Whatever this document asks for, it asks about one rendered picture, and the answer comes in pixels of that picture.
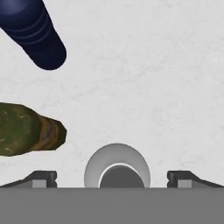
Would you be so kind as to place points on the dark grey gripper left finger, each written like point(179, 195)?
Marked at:
point(40, 178)

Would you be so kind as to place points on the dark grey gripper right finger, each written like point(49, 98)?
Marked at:
point(183, 178)

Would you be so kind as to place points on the green brown-necked bottle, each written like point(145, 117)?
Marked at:
point(23, 128)

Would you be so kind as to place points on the grey round bottle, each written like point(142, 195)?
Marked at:
point(116, 159)

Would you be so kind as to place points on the dark blue bottle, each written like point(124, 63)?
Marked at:
point(35, 32)

